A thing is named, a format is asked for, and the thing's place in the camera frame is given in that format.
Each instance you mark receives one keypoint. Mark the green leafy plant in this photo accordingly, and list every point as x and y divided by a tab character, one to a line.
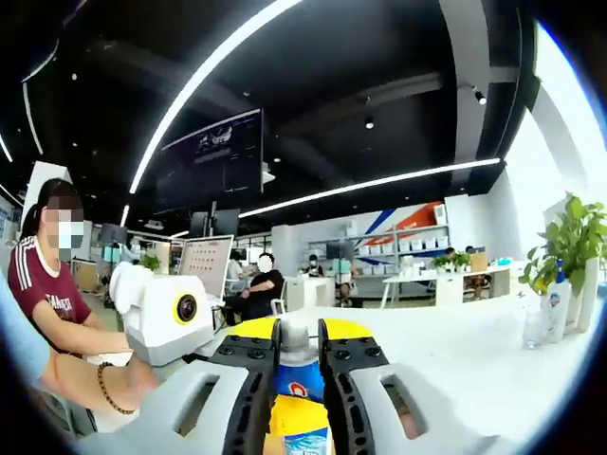
578	227

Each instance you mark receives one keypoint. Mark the white bottle blue label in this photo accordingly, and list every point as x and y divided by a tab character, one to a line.
558	303

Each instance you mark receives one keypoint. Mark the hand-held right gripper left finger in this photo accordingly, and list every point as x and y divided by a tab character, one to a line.
239	360

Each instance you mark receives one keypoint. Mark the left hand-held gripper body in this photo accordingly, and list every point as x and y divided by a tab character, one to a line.
152	322

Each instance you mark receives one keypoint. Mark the black ceiling spotlight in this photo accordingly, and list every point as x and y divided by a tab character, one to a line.
481	97

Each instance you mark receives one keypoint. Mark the brown cardboard box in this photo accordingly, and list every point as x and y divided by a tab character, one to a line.
479	263

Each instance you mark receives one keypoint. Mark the long white background desk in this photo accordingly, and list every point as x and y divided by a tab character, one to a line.
446	286

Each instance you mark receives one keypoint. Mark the curved ceiling light strip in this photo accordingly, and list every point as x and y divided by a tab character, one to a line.
204	76

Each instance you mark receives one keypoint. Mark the black pole monitor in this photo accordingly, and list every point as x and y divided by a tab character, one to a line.
224	221

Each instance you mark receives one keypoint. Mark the small green desk plant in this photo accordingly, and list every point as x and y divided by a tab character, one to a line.
150	263

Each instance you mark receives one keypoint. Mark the person's left hand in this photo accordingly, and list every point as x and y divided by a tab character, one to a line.
135	381

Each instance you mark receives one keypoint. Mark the white laptop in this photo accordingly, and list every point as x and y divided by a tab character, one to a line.
204	265

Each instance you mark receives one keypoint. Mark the small potted plant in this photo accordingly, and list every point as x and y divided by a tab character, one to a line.
461	260
441	263

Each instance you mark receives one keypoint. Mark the hanging dark monitor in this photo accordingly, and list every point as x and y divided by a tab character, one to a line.
213	161

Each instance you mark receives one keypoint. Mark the white office chair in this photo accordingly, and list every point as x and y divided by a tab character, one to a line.
280	303

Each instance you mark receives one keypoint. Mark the long linear ceiling light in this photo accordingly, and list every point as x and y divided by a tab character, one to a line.
379	182

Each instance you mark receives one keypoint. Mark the white cylinder vase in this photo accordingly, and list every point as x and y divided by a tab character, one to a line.
588	294

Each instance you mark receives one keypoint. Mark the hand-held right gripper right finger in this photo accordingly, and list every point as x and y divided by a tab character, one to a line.
355	353

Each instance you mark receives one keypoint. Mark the white counter cabinet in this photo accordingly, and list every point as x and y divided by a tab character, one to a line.
308	291

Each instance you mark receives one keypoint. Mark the black monitor on tripod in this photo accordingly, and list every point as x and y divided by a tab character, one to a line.
339	251

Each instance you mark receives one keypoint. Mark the clear glass vase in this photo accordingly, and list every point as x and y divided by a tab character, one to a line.
533	332

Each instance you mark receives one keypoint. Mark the metal shelf of white bins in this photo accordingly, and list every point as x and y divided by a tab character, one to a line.
403	246

